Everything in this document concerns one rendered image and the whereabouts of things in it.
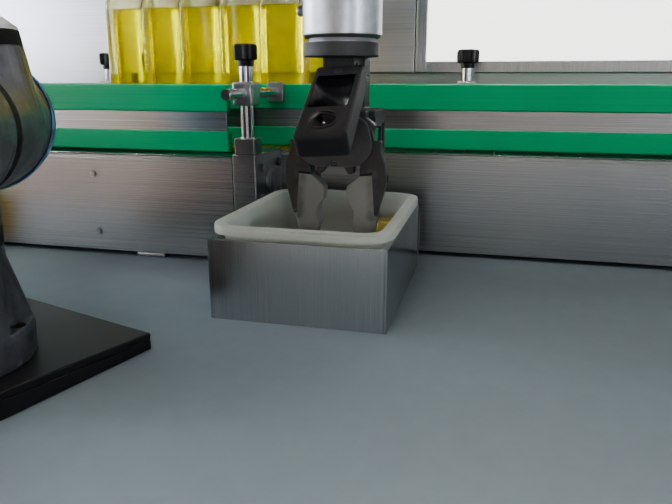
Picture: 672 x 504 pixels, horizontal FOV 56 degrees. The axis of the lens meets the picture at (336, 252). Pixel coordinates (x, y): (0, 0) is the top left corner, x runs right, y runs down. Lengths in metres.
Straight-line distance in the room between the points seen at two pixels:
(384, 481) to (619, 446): 0.15
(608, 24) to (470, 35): 0.19
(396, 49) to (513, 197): 0.31
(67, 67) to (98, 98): 0.38
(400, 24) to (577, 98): 0.30
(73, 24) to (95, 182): 0.44
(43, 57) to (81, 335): 0.79
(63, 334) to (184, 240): 0.29
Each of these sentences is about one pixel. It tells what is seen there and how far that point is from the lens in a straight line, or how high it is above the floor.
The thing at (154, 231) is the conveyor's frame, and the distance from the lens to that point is 0.84.
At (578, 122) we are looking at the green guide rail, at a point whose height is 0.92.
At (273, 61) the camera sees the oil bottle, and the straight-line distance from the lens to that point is 0.88.
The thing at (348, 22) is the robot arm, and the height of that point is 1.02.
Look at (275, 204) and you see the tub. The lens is 0.74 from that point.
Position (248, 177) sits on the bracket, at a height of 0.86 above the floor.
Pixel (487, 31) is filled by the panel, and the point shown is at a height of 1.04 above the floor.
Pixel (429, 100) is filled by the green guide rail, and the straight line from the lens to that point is 0.82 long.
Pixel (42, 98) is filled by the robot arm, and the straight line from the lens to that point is 0.67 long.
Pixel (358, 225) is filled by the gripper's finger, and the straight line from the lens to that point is 0.62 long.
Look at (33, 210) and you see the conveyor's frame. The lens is 0.94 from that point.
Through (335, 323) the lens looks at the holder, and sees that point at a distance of 0.58.
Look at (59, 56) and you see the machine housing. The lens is 1.26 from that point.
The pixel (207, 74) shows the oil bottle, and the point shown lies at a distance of 0.92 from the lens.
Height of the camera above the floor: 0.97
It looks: 15 degrees down
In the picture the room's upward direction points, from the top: straight up
